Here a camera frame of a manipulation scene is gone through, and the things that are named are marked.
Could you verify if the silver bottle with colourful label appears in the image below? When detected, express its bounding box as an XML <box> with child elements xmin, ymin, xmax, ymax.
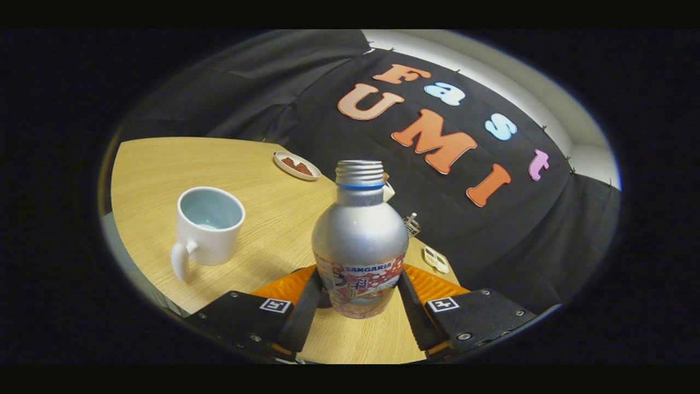
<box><xmin>311</xmin><ymin>160</ymin><xmax>410</xmax><ymax>320</ymax></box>

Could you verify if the white cup with blue inside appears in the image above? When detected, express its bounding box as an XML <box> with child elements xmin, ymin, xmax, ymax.
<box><xmin>171</xmin><ymin>187</ymin><xmax>246</xmax><ymax>283</ymax></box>

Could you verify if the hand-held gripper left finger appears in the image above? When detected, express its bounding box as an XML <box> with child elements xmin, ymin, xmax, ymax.
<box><xmin>183</xmin><ymin>265</ymin><xmax>323</xmax><ymax>363</ymax></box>

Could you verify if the white divided tray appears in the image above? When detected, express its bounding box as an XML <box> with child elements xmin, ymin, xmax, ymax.
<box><xmin>423</xmin><ymin>246</ymin><xmax>450</xmax><ymax>275</ymax></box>

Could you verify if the wooden table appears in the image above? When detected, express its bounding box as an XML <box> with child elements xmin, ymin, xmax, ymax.
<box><xmin>109</xmin><ymin>137</ymin><xmax>461</xmax><ymax>364</ymax></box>

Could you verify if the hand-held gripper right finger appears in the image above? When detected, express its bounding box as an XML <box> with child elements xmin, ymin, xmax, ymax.
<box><xmin>396</xmin><ymin>264</ymin><xmax>539</xmax><ymax>359</ymax></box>

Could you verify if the white round plate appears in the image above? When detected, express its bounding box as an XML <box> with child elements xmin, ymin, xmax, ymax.
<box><xmin>273</xmin><ymin>151</ymin><xmax>322</xmax><ymax>181</ymax></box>

